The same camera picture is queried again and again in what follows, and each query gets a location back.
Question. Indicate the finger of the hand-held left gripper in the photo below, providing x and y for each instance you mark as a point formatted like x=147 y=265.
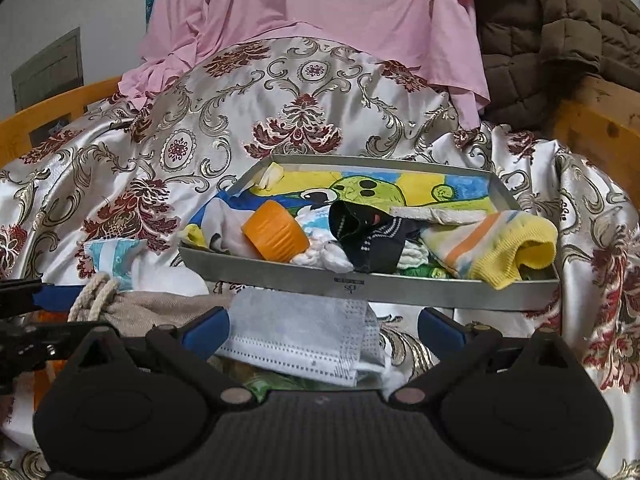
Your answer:
x=57 y=297
x=45 y=337

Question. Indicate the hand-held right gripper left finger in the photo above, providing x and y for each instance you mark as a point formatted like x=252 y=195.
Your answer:
x=207 y=332

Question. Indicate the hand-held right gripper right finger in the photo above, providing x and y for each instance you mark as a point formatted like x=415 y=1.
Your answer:
x=440 y=332

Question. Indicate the metal tray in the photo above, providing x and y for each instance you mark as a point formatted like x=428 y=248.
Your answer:
x=400 y=295

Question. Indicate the grey face mask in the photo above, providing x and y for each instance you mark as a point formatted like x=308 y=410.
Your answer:
x=300 y=335

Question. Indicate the yellow orange striped sock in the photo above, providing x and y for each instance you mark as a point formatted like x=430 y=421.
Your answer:
x=500 y=255

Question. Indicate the black sock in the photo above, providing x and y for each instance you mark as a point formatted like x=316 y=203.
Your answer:
x=370 y=250

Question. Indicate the beige ribbed sock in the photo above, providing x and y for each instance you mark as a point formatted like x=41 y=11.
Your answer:
x=440 y=216

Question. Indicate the orange plastic cap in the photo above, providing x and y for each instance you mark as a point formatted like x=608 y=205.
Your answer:
x=275 y=235

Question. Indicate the white blue patterned cloth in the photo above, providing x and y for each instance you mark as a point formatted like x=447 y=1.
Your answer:
x=112 y=260

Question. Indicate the green patterned bag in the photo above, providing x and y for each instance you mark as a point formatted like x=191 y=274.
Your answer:
x=280 y=386

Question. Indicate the cartoon printed cloth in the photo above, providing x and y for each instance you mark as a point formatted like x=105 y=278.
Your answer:
x=400 y=187

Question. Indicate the floral satin blanket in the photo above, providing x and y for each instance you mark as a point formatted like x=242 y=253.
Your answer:
x=300 y=90

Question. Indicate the brown puffer jacket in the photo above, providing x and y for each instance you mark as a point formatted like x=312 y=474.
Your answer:
x=550 y=20

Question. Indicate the pink bed sheet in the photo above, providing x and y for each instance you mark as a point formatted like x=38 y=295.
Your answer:
x=325 y=10

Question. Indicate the grey wall panel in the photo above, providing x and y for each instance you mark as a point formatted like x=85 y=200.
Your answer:
x=50 y=70

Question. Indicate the wooden bed frame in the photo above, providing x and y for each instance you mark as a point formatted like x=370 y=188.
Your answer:
x=600 y=125

